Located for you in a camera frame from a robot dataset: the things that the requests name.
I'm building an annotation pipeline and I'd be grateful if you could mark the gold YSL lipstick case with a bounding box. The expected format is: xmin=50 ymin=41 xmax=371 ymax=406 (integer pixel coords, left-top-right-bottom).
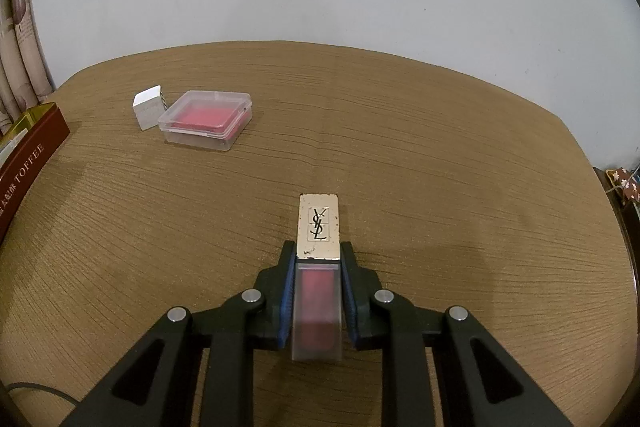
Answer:
xmin=291 ymin=194 xmax=342 ymax=361

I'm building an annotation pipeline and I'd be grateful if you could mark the clear box with red pad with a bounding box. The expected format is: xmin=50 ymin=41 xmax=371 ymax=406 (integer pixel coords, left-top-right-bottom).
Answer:
xmin=158 ymin=90 xmax=253 ymax=152

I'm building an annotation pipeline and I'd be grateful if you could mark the gold metal tin tray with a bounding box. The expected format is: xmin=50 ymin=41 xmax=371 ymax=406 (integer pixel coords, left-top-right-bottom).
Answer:
xmin=1 ymin=102 xmax=70 ymax=239

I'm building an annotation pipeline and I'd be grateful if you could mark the black white zigzag cube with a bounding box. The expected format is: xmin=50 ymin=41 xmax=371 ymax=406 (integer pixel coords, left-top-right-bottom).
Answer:
xmin=131 ymin=84 xmax=167 ymax=131

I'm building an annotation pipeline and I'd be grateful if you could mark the beige patterned curtain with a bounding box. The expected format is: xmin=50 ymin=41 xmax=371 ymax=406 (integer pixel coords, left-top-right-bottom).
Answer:
xmin=0 ymin=0 xmax=54 ymax=134

